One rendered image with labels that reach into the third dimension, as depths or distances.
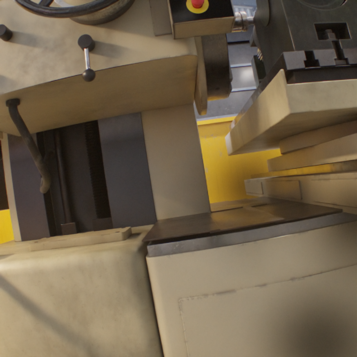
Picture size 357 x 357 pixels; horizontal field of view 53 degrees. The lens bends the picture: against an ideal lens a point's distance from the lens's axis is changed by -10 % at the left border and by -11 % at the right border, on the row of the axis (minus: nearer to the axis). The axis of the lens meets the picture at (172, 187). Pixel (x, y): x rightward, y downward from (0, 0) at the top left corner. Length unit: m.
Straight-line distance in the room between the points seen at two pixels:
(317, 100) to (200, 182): 0.86
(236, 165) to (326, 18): 2.54
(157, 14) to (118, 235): 0.65
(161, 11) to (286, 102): 0.41
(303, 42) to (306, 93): 0.14
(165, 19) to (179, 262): 0.62
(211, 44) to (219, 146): 2.27
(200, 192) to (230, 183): 1.78
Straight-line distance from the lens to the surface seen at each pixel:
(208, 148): 3.38
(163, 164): 1.61
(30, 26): 1.13
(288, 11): 0.96
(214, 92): 1.30
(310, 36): 0.95
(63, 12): 0.83
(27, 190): 1.74
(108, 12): 1.00
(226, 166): 3.38
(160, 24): 1.03
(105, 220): 1.67
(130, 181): 1.61
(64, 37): 1.07
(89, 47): 1.01
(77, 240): 1.24
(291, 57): 0.91
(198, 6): 0.92
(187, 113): 1.63
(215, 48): 1.18
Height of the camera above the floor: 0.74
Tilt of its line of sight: level
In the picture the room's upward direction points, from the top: 9 degrees counter-clockwise
